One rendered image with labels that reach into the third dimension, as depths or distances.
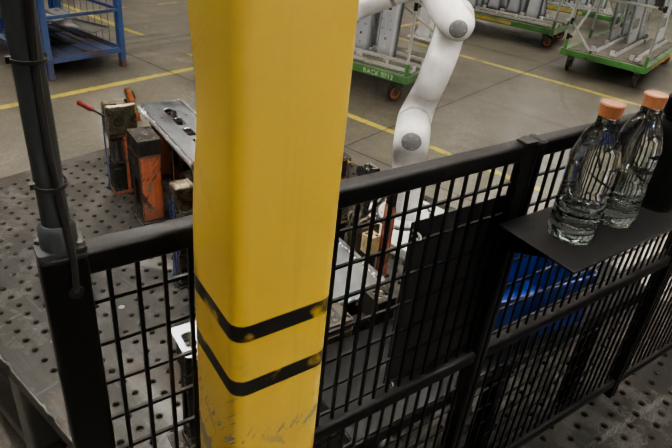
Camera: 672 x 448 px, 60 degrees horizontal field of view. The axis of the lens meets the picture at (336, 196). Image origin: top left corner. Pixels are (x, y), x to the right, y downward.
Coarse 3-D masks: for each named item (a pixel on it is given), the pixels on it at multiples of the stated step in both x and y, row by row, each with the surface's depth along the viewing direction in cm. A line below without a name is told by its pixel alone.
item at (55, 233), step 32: (0, 0) 38; (32, 0) 38; (32, 32) 39; (32, 64) 40; (32, 96) 41; (32, 128) 42; (32, 160) 44; (64, 192) 46; (64, 224) 46; (64, 256) 48
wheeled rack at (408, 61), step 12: (372, 48) 589; (408, 48) 524; (360, 60) 568; (372, 60) 560; (384, 60) 557; (396, 60) 572; (408, 60) 528; (420, 60) 582; (372, 72) 552; (384, 72) 544; (396, 72) 545; (408, 72) 534; (396, 84) 548; (396, 96) 556
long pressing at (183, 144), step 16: (144, 112) 220; (160, 112) 220; (192, 112) 223; (160, 128) 208; (176, 128) 208; (192, 128) 210; (176, 144) 197; (192, 144) 198; (192, 160) 187; (336, 272) 141; (352, 272) 142; (368, 272) 142; (336, 288) 136; (352, 288) 136
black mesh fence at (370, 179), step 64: (576, 128) 86; (384, 192) 67; (448, 192) 76; (512, 192) 85; (128, 256) 52; (384, 256) 74; (448, 256) 82; (512, 256) 90; (640, 256) 123; (64, 320) 51; (192, 320) 60; (384, 320) 81; (512, 320) 102; (640, 320) 141; (64, 384) 54; (192, 384) 66; (320, 384) 79; (384, 384) 89; (448, 384) 100; (512, 384) 116; (576, 384) 138
